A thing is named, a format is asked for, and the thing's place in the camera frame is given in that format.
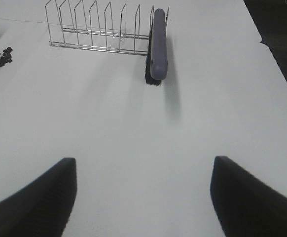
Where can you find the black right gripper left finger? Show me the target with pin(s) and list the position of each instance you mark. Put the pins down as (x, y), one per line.
(43, 207)

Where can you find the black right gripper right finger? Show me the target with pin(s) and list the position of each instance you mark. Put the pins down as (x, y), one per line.
(245, 206)

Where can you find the pile of coffee beans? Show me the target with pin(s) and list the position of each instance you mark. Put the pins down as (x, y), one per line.
(6, 57)

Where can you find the metal wire dish rack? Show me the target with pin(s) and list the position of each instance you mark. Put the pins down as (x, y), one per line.
(112, 26)

